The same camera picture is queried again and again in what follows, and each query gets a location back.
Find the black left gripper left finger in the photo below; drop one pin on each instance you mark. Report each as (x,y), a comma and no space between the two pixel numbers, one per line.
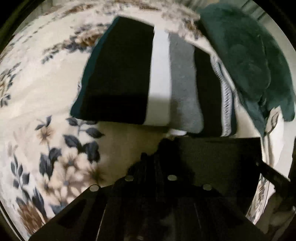
(114,212)

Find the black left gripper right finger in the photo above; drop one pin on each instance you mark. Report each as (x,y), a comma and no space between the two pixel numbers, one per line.
(179,210)

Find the small black garment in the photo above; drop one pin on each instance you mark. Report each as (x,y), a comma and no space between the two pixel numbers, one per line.
(227,164)

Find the stack of folded clothes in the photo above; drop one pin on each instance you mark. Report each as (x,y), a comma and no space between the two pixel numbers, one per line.
(138,74)

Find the floral fleece bed blanket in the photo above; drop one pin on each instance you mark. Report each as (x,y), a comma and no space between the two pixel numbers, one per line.
(47,157)

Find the white cloth with tag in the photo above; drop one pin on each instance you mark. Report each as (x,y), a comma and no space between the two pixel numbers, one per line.
(273,136)

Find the dark green fleece garment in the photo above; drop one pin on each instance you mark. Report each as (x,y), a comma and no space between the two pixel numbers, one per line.
(253,59)

